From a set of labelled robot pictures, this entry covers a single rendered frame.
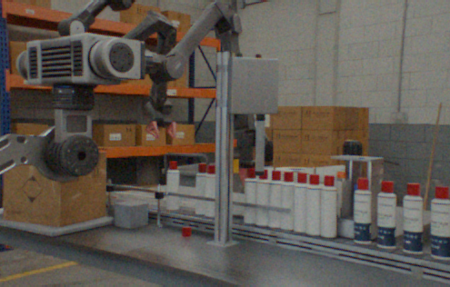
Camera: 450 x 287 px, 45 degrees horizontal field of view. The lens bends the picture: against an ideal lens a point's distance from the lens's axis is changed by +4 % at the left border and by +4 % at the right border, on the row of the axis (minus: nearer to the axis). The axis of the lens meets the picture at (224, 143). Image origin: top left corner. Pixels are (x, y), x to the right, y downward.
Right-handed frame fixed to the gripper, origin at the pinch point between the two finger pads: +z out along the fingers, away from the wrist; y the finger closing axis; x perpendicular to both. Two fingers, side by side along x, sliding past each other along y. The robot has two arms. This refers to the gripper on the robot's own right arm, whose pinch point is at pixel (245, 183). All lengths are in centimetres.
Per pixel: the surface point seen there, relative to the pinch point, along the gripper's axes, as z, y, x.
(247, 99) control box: -32.4, -14.8, 19.7
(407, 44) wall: -107, 113, -461
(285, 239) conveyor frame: 15.2, -25.7, 11.2
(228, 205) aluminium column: 4.9, -8.0, 20.2
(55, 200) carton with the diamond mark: 7, 53, 47
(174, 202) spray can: 10.0, 30.3, 8.0
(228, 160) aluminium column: -11.1, -7.7, 20.4
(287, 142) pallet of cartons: 5, 178, -317
